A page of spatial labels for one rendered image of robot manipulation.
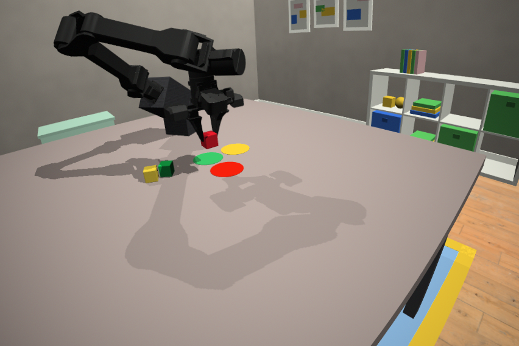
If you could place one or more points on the yellow circle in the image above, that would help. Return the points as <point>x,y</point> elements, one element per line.
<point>234,149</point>

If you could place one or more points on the green cube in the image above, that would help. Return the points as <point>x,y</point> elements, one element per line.
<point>166,168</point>

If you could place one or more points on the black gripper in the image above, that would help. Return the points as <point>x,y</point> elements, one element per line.
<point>177,112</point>

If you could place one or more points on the green circle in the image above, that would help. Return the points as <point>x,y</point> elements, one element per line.
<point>208,158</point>

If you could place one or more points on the yellow cube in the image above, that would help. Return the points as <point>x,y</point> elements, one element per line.
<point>151,174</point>

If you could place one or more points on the red cube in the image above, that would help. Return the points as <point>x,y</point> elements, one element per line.
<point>210,140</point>

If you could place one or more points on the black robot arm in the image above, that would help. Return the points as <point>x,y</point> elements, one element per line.
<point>79,36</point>

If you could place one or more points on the red circle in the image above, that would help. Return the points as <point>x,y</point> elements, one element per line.
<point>227,169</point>

